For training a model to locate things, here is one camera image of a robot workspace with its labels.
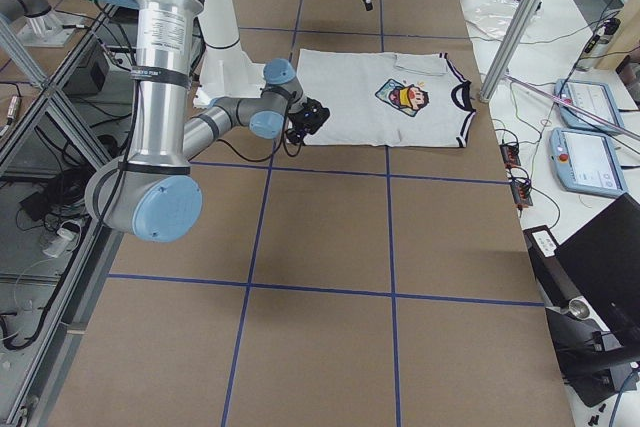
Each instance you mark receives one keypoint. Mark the white cartoon print t-shirt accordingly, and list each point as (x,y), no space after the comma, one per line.
(388,99)

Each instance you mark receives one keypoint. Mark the upper blue teach pendant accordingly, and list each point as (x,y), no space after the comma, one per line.
(593,97)

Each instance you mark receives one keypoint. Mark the blue teach pendant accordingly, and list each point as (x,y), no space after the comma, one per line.
(593,97)
(585,163)

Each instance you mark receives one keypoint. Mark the clear plastic sheet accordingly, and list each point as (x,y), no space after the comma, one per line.
(492,18)

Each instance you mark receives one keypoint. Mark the lower blue teach pendant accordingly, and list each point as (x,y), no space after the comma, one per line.
(585,163)

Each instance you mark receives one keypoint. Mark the black laptop computer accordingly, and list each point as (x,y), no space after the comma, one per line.
(602,261)

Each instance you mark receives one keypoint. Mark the silver reacher grabber tool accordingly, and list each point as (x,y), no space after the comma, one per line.
(558,101)

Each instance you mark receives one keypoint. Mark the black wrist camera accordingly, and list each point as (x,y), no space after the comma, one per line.
(316,114)

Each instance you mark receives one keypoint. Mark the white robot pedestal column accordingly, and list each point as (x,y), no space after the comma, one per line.
(226,71)

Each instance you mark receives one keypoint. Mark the aluminium frame post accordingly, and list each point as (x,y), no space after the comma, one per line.
(508,47)

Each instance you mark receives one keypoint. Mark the black monitor stand base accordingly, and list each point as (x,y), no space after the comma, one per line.
(595,363)

